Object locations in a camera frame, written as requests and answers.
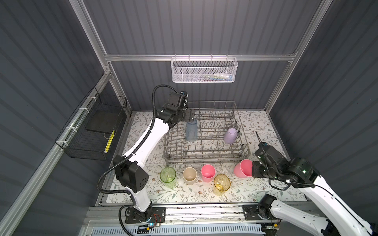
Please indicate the beige plastic cup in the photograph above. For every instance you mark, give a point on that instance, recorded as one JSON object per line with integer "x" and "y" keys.
{"x": 189, "y": 175}

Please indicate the black wire wall basket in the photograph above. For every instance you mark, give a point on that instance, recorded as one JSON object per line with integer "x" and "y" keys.
{"x": 86, "y": 136}

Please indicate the green transparent cup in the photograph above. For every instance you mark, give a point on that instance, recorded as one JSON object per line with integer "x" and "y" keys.
{"x": 168, "y": 177}

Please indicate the items in white basket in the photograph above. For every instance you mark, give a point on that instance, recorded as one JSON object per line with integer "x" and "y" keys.
{"x": 217, "y": 77}

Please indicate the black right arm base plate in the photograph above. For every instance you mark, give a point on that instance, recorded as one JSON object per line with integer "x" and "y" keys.
{"x": 257, "y": 213}

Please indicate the pink plastic cup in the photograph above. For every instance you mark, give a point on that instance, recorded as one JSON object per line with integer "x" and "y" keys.
{"x": 244, "y": 169}
{"x": 208, "y": 173}

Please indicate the yellow scrub brush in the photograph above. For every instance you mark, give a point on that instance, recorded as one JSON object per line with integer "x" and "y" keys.
{"x": 109, "y": 142}

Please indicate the yellow transparent cup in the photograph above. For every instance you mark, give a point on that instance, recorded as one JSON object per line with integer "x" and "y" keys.
{"x": 221, "y": 185}

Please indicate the white mesh wall basket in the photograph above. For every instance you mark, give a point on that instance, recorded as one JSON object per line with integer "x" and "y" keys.
{"x": 187, "y": 70}

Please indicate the grey wire dish rack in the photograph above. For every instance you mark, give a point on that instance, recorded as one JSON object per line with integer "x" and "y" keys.
{"x": 214, "y": 118}

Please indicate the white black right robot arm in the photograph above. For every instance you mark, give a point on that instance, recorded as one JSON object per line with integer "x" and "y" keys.
{"x": 338, "y": 220}

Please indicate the lilac plastic cup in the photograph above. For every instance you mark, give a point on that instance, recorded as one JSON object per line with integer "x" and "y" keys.
{"x": 230, "y": 136}

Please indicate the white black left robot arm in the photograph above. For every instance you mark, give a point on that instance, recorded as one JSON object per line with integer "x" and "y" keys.
{"x": 130, "y": 170}

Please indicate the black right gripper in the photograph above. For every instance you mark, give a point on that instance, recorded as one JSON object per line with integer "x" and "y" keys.
{"x": 255, "y": 169}

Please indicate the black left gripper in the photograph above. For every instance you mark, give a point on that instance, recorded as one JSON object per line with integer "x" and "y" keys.
{"x": 189, "y": 115}

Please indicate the blue transparent cup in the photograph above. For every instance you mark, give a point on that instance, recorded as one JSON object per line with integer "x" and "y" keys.
{"x": 192, "y": 131}

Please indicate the floral table mat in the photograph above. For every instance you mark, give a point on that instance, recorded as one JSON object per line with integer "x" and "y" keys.
{"x": 194, "y": 183}

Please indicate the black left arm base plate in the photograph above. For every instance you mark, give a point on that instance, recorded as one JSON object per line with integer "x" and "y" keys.
{"x": 152, "y": 215}

